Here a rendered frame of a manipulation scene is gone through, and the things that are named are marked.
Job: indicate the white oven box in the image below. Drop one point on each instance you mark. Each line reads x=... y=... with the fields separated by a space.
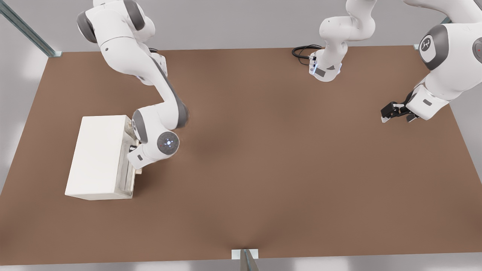
x=96 y=154

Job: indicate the silver frame post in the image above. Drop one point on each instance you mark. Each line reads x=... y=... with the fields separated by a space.
x=245 y=259
x=26 y=28

